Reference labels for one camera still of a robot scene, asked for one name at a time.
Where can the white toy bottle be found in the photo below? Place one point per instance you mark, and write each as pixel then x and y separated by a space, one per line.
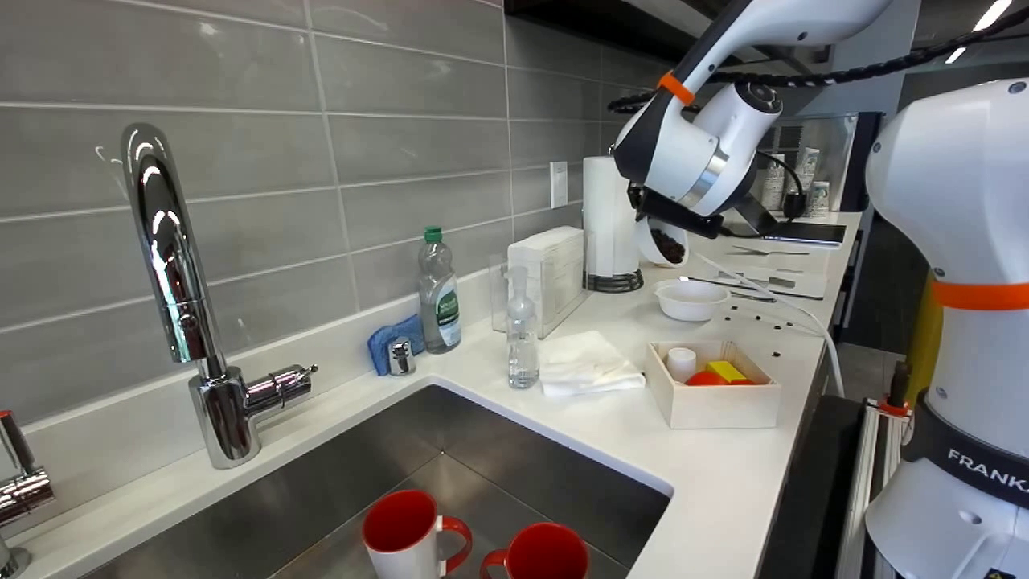
pixel 683 365

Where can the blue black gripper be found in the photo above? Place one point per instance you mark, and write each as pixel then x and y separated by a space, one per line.
pixel 655 207

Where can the paper towel roll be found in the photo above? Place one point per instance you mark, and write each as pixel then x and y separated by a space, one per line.
pixel 609 219

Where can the green cap soap bottle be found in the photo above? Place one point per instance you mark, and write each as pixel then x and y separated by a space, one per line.
pixel 440 300

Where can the stainless steel sink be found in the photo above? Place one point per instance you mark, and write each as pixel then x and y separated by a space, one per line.
pixel 303 519

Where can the orange toy item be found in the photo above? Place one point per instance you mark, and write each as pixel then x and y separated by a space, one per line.
pixel 707 376

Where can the small chrome side tap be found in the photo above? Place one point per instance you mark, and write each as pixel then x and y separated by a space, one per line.
pixel 25 483

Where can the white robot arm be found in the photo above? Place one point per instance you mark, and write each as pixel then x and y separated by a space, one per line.
pixel 686 171

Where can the white bowl with beans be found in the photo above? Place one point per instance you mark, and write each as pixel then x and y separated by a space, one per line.
pixel 662 241

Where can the white crumpled paper towel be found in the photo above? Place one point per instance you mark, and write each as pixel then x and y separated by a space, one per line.
pixel 587 365

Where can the white napkin stack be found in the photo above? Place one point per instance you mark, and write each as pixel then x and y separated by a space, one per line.
pixel 555 271

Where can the red white mug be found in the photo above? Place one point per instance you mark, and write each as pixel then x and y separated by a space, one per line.
pixel 409 539
pixel 537 551

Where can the yellow toy item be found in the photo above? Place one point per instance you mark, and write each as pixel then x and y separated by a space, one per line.
pixel 727 372

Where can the wall outlet plate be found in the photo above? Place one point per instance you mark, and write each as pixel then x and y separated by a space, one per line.
pixel 559 177

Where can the white empty bowl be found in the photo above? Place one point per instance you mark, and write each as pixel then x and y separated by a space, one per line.
pixel 690 300

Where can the black paper towel holder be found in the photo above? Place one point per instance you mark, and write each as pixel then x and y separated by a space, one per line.
pixel 617 283

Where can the clear small bottle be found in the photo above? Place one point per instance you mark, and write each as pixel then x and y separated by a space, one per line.
pixel 521 331

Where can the wooden toy box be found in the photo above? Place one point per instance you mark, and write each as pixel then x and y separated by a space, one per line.
pixel 731 405

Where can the blue sponge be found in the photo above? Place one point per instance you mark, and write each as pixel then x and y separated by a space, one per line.
pixel 397 346

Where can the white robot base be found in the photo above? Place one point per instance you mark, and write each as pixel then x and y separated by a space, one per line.
pixel 952 175

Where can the chrome kitchen faucet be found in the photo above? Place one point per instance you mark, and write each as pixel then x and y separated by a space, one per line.
pixel 223 396

